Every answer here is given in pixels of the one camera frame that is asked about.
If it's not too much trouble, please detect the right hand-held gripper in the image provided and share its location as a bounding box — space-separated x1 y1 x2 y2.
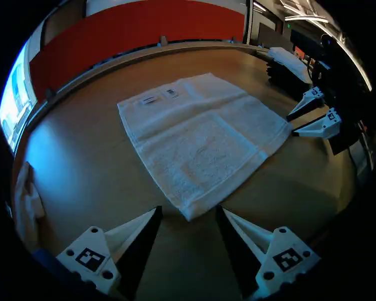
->
286 34 374 156

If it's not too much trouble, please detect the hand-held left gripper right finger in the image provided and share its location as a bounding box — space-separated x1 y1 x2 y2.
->
215 205 321 301

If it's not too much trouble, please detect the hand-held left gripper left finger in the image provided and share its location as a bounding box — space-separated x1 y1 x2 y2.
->
56 205 163 301

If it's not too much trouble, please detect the white towel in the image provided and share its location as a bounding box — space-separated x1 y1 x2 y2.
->
116 72 293 222
266 47 313 85

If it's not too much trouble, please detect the stack of black towels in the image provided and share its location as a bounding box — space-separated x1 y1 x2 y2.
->
265 58 313 102

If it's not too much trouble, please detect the heap of white towels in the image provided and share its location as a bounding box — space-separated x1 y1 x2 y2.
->
13 161 47 251

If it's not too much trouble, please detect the red desk screen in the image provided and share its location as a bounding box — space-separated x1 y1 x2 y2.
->
29 0 248 104

